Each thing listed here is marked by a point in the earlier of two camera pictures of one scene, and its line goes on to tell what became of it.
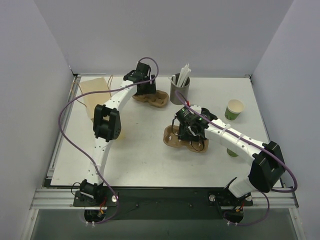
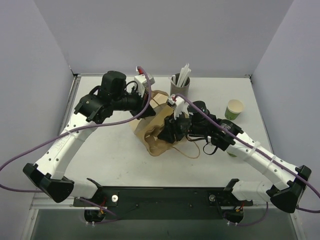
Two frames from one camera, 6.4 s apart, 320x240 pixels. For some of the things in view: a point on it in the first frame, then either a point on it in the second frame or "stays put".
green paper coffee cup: [231, 153] stays put
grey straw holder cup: [184, 90] stays put
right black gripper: [186, 133] to [175, 127]
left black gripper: [146, 88] to [139, 105]
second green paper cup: [234, 108] stays put
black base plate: [161, 203] stays put
